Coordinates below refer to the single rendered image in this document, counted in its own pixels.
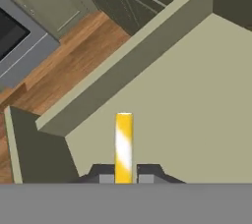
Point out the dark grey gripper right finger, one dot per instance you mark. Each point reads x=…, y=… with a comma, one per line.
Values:
x=147, y=170

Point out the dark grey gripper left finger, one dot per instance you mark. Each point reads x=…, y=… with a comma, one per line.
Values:
x=105, y=170

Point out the yellow and white striped straw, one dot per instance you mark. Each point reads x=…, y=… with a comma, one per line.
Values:
x=124, y=129

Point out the open olive drawer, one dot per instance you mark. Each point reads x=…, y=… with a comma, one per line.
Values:
x=183, y=103

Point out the grey appliance with dark window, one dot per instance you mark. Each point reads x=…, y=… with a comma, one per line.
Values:
x=19, y=51

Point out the dark olive cupboard run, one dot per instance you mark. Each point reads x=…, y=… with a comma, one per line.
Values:
x=141, y=5

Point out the olive green cupboard door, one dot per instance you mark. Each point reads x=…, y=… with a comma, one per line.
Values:
x=55, y=2

